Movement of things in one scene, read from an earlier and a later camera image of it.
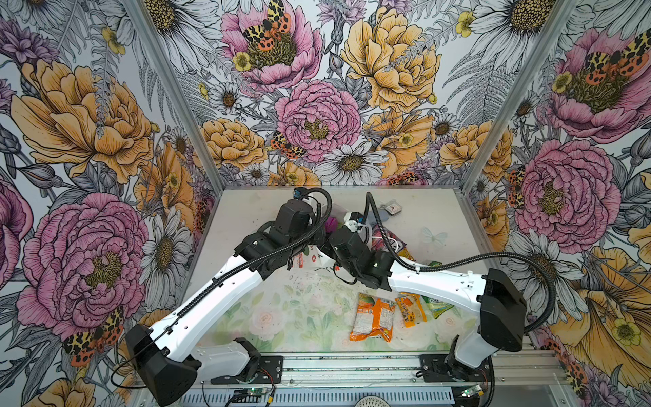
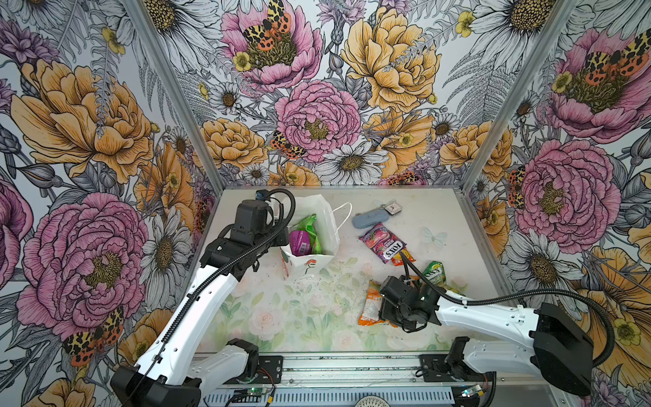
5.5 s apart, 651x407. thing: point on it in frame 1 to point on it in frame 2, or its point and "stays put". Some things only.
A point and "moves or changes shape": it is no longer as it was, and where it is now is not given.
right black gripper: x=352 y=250 to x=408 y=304
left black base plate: x=269 y=371 stays put
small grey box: x=393 y=209 stays put
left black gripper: x=319 y=234 to x=280 y=241
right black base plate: x=446 y=368 stays put
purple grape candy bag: x=331 y=224 moves or changes shape
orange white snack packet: x=374 y=319 moves or changes shape
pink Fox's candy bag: x=379 y=241 stays put
